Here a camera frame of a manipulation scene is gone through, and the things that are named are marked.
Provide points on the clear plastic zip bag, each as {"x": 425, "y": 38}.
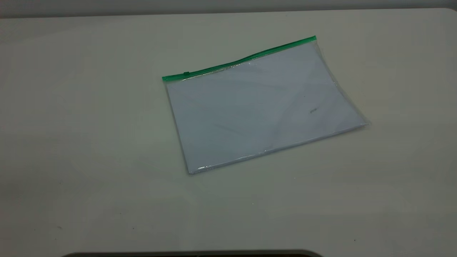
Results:
{"x": 257, "y": 114}

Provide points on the dark rounded base edge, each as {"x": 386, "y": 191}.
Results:
{"x": 192, "y": 254}

